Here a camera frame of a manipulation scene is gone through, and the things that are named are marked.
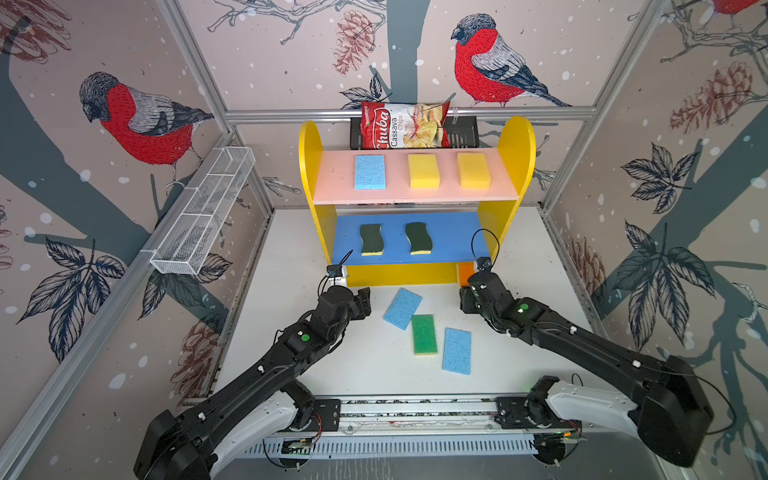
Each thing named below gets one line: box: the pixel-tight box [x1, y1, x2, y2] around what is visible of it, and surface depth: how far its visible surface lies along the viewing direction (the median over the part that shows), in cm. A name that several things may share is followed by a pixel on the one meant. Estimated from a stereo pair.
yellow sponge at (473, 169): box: [457, 152, 491, 189], surface depth 73 cm
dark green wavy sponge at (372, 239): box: [360, 224, 384, 256], surface depth 92 cm
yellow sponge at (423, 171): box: [408, 154, 441, 189], surface depth 72 cm
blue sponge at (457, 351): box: [442, 327, 472, 375], surface depth 85 cm
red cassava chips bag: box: [361, 101, 451, 150], surface depth 90 cm
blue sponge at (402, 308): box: [383, 288, 423, 331], surface depth 94 cm
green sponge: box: [412, 314, 438, 356], surface depth 87 cm
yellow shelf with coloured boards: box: [298, 116, 536, 287], surface depth 75 cm
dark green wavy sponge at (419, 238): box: [405, 222, 433, 255], surface depth 92 cm
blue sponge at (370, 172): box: [354, 155, 386, 190], surface depth 73 cm
